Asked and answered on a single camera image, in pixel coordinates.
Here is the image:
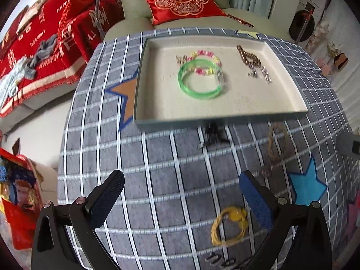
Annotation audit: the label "small silver chain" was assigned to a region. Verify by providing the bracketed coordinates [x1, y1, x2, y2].
[261, 162, 279, 176]

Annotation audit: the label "grey sofa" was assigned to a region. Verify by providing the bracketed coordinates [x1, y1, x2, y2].
[0, 0, 126, 134]

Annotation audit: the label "light blue garment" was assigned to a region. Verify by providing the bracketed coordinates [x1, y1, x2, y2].
[0, 56, 29, 111]

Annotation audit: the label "green translucent bangle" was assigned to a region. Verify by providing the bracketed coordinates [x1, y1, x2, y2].
[178, 60, 226, 99]

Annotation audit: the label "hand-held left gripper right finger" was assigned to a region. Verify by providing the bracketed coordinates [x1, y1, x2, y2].
[238, 170, 334, 270]

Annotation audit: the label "red embroidered cushion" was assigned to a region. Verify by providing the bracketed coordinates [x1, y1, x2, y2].
[138, 0, 227, 26]

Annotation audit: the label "black hair claw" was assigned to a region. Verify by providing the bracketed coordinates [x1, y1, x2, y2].
[198, 122, 226, 149]

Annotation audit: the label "orange and black slippers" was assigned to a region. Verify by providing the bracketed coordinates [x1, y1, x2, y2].
[333, 53, 349, 71]

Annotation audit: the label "beige leather armchair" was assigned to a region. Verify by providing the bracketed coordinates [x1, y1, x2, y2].
[102, 0, 293, 46]

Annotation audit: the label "white washing machine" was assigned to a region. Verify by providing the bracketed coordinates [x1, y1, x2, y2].
[288, 0, 336, 46]

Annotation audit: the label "brown wooden bead bracelet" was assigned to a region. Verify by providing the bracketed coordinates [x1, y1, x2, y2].
[267, 123, 290, 161]

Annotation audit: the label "yellow hair tie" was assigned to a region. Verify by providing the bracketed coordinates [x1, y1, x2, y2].
[211, 206, 250, 247]

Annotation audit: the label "red folded fan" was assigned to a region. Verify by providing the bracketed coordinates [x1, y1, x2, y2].
[227, 13, 254, 29]

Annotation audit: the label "grey tray with beige lining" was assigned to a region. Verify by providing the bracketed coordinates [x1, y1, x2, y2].
[133, 35, 310, 133]

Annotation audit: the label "pastel bead bracelet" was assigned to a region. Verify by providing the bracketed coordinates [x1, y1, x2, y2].
[188, 49, 223, 76]

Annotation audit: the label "pink slippers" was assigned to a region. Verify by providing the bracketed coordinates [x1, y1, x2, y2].
[318, 58, 333, 77]

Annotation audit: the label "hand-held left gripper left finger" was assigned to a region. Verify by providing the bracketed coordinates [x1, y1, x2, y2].
[31, 169, 126, 270]

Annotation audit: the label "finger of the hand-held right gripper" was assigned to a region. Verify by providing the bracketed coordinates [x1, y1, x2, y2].
[336, 132, 360, 158]

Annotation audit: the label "red fringed cushion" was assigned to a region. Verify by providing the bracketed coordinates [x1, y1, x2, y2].
[57, 0, 120, 64]

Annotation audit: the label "red broom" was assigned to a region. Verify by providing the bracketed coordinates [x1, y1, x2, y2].
[296, 8, 315, 45]

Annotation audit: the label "red printed blanket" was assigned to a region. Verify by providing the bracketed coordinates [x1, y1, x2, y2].
[0, 0, 125, 119]

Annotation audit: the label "grey garment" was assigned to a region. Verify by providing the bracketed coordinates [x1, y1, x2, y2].
[26, 33, 59, 80]

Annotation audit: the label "red gift bag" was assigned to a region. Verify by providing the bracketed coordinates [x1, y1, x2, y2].
[0, 146, 46, 251]

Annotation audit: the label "photo print pillow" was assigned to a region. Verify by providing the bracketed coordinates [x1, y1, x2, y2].
[15, 0, 50, 35]

